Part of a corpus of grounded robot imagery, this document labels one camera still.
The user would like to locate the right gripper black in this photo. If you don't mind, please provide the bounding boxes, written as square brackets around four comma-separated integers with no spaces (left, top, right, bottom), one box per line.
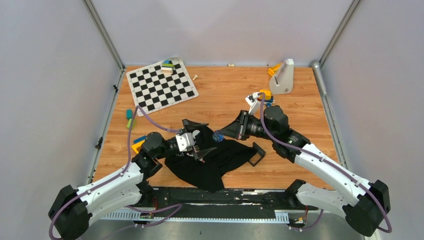
[218,110,276,142]

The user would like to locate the black square frame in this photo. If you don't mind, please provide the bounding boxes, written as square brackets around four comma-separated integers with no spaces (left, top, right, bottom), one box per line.
[248,142,267,167]

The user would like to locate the black printed t-shirt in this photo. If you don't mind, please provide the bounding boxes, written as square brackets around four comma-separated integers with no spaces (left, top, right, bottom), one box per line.
[164,126,257,193]

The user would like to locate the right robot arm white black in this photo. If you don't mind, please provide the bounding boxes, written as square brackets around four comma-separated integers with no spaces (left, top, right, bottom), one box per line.
[218,105,392,237]

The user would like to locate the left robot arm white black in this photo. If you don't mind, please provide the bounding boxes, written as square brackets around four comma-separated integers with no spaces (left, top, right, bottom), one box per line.
[48,119,213,240]

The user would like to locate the toy car with yellow block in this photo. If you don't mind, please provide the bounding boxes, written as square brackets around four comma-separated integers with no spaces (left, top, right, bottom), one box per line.
[258,89,275,107]

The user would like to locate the yellow triangular plastic tool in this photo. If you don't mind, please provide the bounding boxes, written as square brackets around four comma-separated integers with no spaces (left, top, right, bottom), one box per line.
[131,140,145,154]

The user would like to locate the black white chessboard mat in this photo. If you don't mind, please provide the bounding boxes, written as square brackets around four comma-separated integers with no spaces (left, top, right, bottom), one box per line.
[126,57,199,114]

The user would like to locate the green toy block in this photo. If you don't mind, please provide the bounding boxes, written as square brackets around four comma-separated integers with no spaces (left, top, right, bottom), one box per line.
[126,118,135,129]

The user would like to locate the white angled plastic stand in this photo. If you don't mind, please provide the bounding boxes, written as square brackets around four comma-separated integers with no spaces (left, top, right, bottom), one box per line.
[269,58,295,95]

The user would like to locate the orange plastic piece behind stand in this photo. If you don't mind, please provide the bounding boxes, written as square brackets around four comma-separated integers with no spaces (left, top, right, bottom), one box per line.
[267,62,283,77]

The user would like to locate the teal toy block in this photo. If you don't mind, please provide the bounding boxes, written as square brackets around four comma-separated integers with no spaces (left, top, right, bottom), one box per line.
[125,109,133,120]

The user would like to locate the stacked coloured toy blocks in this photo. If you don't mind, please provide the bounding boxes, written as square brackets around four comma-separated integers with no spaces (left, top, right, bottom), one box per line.
[160,60,174,75]

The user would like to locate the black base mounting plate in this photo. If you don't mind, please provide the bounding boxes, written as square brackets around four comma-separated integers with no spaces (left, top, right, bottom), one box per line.
[134,187,317,219]

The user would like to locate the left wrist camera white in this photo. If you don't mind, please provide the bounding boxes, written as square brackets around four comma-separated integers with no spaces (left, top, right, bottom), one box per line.
[175,132,195,152]

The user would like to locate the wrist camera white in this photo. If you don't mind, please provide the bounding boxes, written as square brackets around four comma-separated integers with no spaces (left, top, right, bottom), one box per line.
[245,92,266,115]
[175,132,195,152]

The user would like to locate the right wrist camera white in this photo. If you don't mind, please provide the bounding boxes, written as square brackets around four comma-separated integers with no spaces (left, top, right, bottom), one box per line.
[245,92,266,115]

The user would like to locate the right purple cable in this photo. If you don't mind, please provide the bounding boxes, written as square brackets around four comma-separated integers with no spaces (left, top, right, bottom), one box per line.
[258,92,393,234]

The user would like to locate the purple cable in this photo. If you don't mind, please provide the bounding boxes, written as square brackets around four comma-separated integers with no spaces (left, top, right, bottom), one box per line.
[48,105,186,240]
[258,92,393,234]

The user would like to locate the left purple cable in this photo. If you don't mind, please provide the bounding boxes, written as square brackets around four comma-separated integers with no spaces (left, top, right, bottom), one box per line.
[48,105,186,240]

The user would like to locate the aluminium rail frame front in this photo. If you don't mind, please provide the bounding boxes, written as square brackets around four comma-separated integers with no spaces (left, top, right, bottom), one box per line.
[59,186,382,240]

